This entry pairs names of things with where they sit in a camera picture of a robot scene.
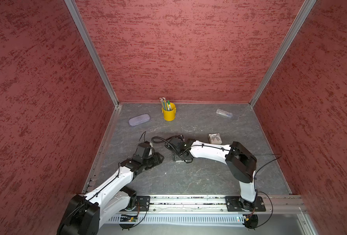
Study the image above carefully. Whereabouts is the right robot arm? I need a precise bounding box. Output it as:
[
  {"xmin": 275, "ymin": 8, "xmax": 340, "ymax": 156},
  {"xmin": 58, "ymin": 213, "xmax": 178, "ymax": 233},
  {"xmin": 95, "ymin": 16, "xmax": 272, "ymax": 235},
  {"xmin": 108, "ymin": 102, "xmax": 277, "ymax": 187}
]
[{"xmin": 165, "ymin": 137, "xmax": 257, "ymax": 211}]

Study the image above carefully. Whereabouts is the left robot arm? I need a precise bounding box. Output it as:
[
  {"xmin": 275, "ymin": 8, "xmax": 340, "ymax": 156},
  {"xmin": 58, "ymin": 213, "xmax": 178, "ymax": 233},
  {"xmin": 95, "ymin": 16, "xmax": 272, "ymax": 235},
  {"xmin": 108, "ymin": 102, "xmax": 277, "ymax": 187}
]
[{"xmin": 57, "ymin": 141, "xmax": 164, "ymax": 235}]

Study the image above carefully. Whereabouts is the purple glasses case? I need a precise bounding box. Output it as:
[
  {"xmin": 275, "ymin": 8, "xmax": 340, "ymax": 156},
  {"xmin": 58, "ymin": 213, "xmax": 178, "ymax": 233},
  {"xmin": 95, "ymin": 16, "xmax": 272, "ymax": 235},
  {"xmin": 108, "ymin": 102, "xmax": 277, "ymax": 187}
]
[{"xmin": 128, "ymin": 114, "xmax": 151, "ymax": 126}]

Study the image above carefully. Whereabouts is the yellow pencil cup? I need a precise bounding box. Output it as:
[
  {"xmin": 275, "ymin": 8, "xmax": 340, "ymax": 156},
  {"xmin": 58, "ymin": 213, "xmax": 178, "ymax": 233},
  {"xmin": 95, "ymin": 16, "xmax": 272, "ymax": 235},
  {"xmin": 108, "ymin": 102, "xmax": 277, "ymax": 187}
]
[{"xmin": 162, "ymin": 103, "xmax": 176, "ymax": 121}]

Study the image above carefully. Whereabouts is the pencils and markers bunch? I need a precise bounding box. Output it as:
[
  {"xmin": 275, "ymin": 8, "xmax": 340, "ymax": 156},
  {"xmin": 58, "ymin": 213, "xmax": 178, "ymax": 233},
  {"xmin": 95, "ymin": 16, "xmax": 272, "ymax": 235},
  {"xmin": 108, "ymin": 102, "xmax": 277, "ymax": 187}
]
[{"xmin": 160, "ymin": 98, "xmax": 173, "ymax": 111}]

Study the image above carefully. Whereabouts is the clear plastic case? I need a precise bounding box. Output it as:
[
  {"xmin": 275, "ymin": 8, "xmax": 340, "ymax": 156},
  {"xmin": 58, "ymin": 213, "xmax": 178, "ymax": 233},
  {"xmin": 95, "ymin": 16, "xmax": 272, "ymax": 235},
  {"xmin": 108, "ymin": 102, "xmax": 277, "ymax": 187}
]
[{"xmin": 216, "ymin": 109, "xmax": 233, "ymax": 118}]

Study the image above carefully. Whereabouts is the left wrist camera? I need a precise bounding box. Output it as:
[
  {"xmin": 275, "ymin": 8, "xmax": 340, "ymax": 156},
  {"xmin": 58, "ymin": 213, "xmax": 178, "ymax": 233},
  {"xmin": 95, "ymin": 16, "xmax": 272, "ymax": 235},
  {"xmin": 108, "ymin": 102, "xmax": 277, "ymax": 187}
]
[{"xmin": 146, "ymin": 141, "xmax": 154, "ymax": 149}]

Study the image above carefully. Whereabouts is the aluminium front rail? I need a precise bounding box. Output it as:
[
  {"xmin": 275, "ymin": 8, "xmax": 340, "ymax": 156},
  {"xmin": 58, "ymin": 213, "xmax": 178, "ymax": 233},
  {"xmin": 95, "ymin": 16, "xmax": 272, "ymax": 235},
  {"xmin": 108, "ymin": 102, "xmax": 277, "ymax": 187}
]
[{"xmin": 140, "ymin": 193, "xmax": 308, "ymax": 214}]

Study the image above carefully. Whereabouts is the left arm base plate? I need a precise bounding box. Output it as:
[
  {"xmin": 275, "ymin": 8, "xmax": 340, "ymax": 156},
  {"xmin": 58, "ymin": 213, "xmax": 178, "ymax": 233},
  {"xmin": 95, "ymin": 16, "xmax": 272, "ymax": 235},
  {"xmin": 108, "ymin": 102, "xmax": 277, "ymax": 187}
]
[{"xmin": 123, "ymin": 195, "xmax": 151, "ymax": 212}]

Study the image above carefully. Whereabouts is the white perforated cable duct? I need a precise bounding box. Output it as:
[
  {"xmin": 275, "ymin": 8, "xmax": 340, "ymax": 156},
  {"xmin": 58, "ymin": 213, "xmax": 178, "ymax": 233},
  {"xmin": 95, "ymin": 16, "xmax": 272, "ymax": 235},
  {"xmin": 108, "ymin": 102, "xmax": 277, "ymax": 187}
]
[{"xmin": 106, "ymin": 213, "xmax": 244, "ymax": 227}]

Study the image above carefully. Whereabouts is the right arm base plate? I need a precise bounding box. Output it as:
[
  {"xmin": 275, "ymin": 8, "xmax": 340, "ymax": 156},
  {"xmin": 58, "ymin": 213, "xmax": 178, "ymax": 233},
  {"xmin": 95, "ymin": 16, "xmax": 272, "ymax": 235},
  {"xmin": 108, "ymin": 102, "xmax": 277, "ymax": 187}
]
[{"xmin": 225, "ymin": 196, "xmax": 266, "ymax": 213}]

